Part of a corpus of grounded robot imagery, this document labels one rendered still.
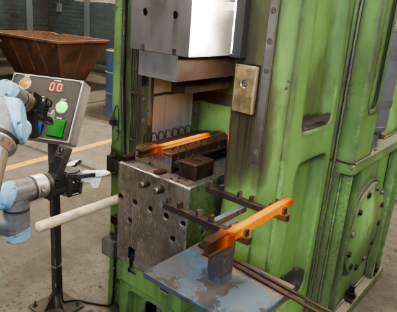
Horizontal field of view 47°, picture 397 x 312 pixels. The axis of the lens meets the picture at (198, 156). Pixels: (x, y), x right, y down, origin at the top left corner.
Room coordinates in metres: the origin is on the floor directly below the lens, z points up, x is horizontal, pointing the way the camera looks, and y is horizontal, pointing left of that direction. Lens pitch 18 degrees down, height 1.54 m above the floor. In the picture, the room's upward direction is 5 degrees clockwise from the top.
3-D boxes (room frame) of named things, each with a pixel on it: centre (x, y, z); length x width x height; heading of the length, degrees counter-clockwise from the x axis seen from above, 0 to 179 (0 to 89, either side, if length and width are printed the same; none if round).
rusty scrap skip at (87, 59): (8.43, 2.85, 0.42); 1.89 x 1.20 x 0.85; 58
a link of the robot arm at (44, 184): (1.30, 0.48, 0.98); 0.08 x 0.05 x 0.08; 53
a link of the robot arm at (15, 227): (1.23, 0.54, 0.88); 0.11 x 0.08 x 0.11; 99
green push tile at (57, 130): (1.86, 0.61, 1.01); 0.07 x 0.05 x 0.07; 78
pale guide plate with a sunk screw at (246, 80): (1.64, -0.15, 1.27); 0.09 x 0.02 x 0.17; 53
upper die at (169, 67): (1.90, 0.05, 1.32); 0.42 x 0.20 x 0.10; 143
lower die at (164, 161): (1.90, 0.05, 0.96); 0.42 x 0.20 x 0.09; 143
